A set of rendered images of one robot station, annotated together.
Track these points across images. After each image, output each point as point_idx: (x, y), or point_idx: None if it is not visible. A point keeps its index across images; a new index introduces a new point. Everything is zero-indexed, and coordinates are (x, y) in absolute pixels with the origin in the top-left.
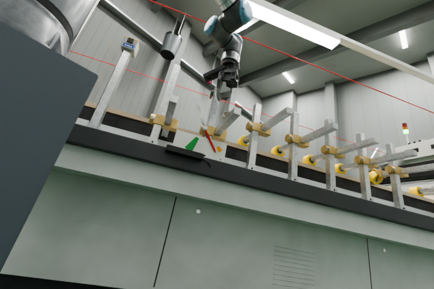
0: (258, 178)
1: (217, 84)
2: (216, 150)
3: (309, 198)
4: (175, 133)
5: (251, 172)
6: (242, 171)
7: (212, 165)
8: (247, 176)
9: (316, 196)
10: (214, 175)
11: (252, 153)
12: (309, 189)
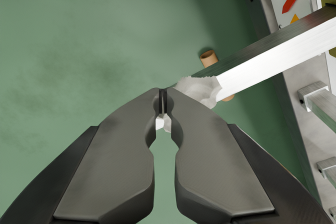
0: (284, 103)
1: (67, 158)
2: (290, 15)
3: (301, 165)
4: None
5: (285, 95)
6: (279, 77)
7: (255, 7)
8: (278, 84)
9: (306, 176)
10: (249, 11)
11: (332, 123)
12: (309, 175)
